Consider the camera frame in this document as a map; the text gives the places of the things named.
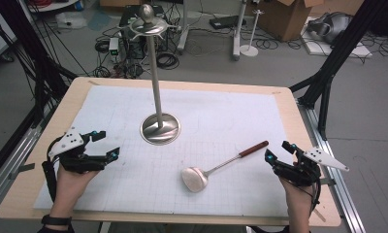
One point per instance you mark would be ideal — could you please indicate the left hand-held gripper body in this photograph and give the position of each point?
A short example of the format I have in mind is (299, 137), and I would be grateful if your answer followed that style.
(67, 144)

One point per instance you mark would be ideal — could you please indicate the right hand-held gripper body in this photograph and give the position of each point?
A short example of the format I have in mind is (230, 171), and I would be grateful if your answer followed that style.
(303, 171)

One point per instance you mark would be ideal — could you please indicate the silver metal utensil stand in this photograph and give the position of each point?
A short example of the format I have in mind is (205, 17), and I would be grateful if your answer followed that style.
(159, 127)

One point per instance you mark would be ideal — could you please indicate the person's right hand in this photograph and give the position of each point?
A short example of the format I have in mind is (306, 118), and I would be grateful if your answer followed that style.
(298, 199)

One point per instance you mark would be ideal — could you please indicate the person's left hand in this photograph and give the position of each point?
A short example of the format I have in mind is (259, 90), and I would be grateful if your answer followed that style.
(69, 187)

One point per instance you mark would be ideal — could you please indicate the white grid mat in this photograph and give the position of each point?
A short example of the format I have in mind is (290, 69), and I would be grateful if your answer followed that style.
(214, 116)

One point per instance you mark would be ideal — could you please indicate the black wristband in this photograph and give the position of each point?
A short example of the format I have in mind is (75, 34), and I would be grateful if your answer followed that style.
(56, 220)

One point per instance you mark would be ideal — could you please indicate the white power adapter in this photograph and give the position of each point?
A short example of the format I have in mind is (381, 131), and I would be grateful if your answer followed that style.
(113, 45)

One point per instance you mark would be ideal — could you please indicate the black computer case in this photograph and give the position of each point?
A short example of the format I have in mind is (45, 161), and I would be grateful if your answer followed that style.
(135, 45)

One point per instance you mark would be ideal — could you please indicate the small white round-base stand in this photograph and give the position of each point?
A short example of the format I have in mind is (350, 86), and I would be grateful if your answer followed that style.
(249, 49)

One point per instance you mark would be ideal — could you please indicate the white flat board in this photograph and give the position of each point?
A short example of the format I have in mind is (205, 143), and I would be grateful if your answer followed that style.
(340, 50)

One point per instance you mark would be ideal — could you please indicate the clear plastic bag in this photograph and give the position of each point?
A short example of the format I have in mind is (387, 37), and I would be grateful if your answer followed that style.
(71, 20)

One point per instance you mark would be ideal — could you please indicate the grey bag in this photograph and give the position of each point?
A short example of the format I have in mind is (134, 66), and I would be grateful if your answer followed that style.
(331, 27)

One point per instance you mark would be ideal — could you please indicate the brown cardboard box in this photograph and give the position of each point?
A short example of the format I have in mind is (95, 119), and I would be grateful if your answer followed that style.
(285, 17)

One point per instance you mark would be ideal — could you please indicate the flat black device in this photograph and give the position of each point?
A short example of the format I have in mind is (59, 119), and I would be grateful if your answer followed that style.
(226, 22)

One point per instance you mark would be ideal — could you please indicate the aluminium rail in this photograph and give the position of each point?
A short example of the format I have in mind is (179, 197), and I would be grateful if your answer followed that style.
(7, 174)
(337, 181)

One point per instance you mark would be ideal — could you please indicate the black frame struts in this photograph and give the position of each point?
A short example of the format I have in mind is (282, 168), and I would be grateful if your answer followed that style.
(331, 61)
(37, 58)

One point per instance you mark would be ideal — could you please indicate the white stand post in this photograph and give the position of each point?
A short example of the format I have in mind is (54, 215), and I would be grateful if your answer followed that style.
(183, 35)
(237, 32)

